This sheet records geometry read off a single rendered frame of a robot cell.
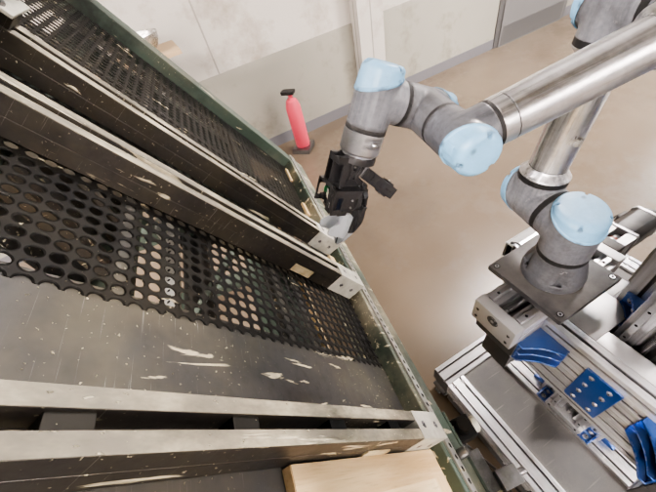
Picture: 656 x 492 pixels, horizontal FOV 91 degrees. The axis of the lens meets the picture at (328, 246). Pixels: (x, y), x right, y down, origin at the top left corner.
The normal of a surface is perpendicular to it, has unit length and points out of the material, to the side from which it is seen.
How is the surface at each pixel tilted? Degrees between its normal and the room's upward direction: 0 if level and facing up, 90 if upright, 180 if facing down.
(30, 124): 90
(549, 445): 0
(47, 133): 90
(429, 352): 0
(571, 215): 7
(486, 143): 91
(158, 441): 59
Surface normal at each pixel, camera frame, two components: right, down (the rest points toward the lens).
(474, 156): 0.26, 0.68
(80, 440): 0.70, -0.65
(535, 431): -0.18, -0.66
